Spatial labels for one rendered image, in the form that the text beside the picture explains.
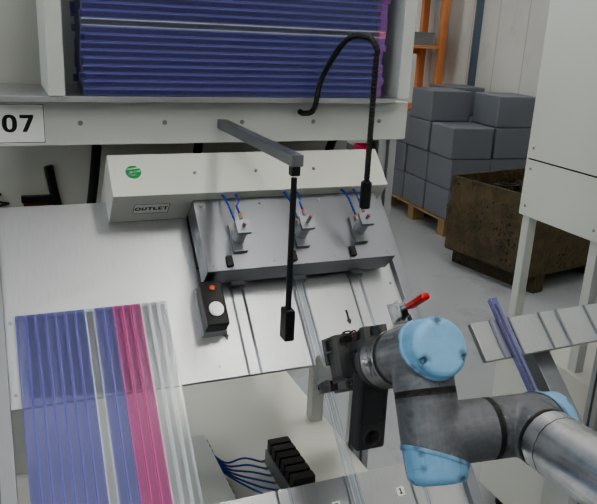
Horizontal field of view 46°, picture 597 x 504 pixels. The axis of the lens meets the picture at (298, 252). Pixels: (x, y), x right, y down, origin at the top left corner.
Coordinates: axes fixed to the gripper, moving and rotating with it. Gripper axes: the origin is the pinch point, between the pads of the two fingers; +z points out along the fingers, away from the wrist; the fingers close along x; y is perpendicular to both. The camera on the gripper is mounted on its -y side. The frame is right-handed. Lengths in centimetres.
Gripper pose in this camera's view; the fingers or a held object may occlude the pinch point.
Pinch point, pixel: (328, 389)
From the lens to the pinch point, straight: 115.7
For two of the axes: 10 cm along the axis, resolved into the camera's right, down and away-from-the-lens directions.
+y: -1.7, -9.6, 2.1
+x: -9.2, 0.8, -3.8
